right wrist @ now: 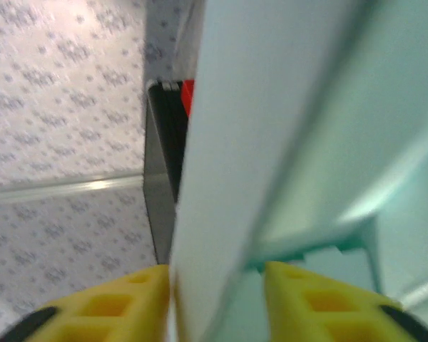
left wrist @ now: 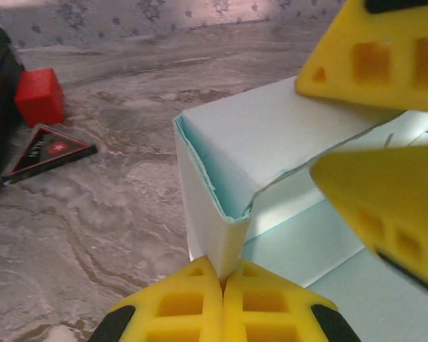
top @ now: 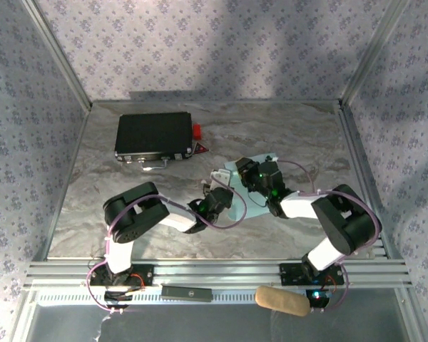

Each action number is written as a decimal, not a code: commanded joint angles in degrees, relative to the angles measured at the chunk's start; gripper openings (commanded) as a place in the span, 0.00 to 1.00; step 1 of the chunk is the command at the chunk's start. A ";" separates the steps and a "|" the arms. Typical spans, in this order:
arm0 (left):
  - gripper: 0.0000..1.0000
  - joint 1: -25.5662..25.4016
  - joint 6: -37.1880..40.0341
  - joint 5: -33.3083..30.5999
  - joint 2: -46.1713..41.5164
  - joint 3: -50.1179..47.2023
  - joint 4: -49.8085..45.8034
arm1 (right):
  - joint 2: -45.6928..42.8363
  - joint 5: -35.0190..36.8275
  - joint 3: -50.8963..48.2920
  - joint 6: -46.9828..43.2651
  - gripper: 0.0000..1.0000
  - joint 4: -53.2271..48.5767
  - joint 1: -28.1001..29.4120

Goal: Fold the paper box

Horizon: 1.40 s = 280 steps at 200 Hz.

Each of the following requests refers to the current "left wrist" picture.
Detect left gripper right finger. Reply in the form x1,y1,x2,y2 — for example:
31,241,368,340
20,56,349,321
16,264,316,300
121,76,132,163
221,258,362,342

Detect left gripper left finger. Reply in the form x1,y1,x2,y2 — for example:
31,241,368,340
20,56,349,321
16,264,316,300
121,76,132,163
88,256,225,342

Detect light blue paper box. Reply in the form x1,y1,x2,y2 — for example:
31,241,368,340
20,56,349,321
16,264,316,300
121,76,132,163
172,74,428,342

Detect black red triangular tag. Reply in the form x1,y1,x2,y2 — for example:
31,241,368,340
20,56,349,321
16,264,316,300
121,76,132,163
0,123,99,185

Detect red cube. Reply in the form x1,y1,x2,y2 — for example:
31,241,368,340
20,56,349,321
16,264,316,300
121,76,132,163
13,67,66,129

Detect black hard case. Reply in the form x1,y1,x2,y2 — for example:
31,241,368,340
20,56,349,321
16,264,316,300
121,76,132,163
0,20,26,204

